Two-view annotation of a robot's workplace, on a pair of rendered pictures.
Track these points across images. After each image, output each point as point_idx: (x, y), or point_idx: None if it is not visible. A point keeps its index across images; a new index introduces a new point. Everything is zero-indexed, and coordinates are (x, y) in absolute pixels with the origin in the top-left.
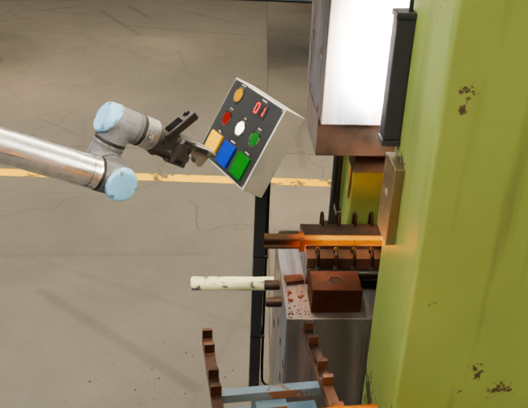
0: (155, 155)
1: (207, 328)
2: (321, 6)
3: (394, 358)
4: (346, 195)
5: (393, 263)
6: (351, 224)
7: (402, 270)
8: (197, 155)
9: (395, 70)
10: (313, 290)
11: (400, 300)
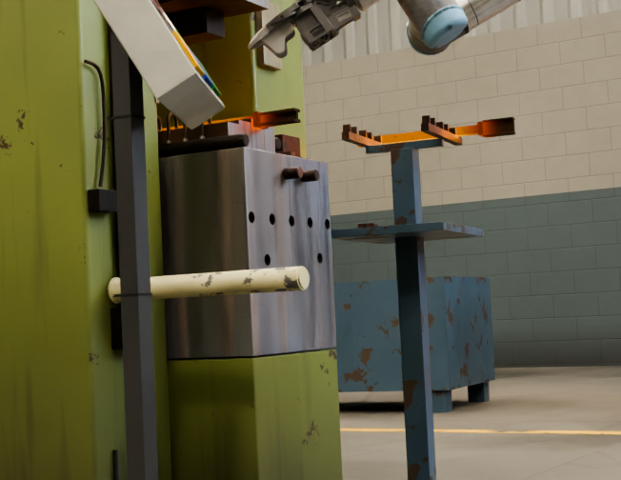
0: (348, 23)
1: (425, 115)
2: None
3: (300, 151)
4: (148, 106)
5: (278, 85)
6: (174, 130)
7: (290, 79)
8: (286, 38)
9: None
10: (298, 137)
11: (294, 103)
